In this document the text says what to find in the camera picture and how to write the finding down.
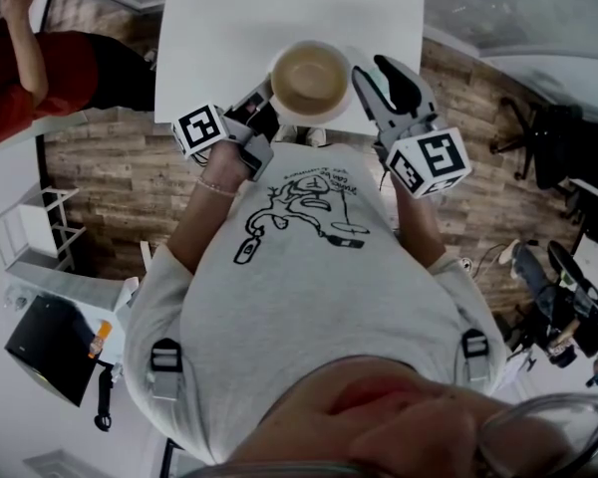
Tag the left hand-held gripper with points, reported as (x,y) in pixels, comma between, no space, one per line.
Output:
(202,131)

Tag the white bowl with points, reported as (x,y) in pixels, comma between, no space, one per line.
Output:
(314,118)

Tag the clear-framed eyeglasses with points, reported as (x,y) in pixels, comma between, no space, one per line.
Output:
(553,431)

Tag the grey printed t-shirt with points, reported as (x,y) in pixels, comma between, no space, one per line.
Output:
(304,302)

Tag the brown wooden bowl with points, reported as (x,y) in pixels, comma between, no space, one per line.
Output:
(309,77)

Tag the clear plastic bottle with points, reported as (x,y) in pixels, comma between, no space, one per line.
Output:
(116,371)

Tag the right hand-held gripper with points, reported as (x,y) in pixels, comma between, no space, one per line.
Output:
(428,162)

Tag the black office chair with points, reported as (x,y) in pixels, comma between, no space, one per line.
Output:
(568,142)

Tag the black box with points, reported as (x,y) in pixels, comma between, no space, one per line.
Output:
(50,349)

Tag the person's left forearm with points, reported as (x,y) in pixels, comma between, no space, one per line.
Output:
(199,222)

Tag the orange bottle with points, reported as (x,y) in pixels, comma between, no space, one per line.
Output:
(99,339)

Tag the person's white shoe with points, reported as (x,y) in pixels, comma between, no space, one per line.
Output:
(287,134)
(316,137)

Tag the person's left white shoe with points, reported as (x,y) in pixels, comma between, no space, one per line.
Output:
(287,134)

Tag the person's right white shoe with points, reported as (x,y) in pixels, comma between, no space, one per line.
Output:
(316,137)

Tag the clear plastic packaging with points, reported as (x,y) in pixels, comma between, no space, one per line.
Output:
(15,298)

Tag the person's face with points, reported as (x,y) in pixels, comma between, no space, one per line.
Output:
(379,416)

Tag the white shelf rack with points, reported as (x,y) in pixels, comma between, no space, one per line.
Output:
(30,229)

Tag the desk with black legs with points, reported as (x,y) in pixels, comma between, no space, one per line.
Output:
(593,189)

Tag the person's right forearm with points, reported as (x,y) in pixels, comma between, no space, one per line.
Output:
(418,227)

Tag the white side table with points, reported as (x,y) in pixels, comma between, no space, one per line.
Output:
(75,287)

